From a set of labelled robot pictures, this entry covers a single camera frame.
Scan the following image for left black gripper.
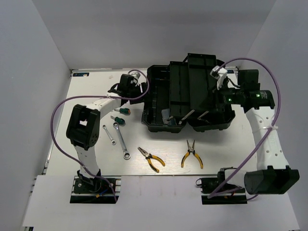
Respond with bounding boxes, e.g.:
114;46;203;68
127;81;152;104

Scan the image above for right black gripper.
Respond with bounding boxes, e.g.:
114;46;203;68
199;79;244;113

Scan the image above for black plastic toolbox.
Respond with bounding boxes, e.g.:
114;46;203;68
141;53;235;133

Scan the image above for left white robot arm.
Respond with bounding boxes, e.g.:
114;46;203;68
66;70;147;192

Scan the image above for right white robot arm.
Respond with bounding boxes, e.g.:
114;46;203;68
208;70;300;198

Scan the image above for green orange stubby screwdriver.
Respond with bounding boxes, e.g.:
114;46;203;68
115;108;130;116

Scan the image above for short silver combination wrench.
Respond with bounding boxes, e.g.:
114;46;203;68
103;125;116;145

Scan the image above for right yellow needle-nose pliers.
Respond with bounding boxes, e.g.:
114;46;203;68
180;140;204;169

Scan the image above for yellow needle-nose pliers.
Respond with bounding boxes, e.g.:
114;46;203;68
180;140;204;169
138;147;166;173

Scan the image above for long silver combination wrench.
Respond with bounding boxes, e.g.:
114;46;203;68
113;122;131;160

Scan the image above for left yellow needle-nose pliers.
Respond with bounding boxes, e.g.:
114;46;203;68
138;147;166;173

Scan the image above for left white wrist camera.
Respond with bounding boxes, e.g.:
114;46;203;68
130;71;141;85

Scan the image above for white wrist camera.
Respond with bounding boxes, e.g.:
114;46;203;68
130;71;141;85
210;65;228;90

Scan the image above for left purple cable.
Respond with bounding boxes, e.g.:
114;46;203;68
51;69;151;203

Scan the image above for purple cable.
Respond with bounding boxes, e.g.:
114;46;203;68
51;69;151;203
207;57;282;202

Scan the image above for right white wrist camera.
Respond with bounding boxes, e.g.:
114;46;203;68
210;65;228;90

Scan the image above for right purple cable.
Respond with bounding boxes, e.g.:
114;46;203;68
207;57;282;202

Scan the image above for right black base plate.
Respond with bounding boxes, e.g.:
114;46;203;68
195;177;247;205

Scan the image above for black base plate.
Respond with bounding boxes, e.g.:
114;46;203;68
69;176;116;204
195;177;247;205

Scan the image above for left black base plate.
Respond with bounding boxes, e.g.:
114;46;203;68
69;176;116;204

